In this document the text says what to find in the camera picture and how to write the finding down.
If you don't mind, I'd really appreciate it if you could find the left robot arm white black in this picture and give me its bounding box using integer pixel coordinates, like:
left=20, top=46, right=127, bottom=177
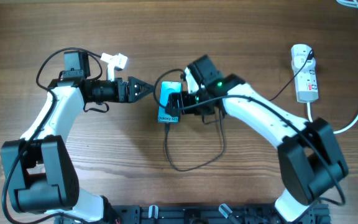
left=1, top=47, right=155, bottom=223

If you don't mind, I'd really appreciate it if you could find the white power strip socket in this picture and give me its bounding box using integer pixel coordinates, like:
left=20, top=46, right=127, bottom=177
left=291, top=44, right=319, bottom=103

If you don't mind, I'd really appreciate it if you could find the black charger cable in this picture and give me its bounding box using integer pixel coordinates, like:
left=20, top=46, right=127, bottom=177
left=163, top=49, right=315, bottom=172

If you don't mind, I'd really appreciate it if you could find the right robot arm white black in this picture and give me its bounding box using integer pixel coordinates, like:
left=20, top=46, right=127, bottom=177
left=153, top=55, right=349, bottom=223

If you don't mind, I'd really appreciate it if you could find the blue screen Galaxy smartphone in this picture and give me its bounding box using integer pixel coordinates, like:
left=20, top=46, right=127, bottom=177
left=157, top=81, right=181, bottom=123

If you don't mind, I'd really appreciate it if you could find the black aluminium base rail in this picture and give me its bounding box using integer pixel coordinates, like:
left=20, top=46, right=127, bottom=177
left=104, top=203, right=331, bottom=224

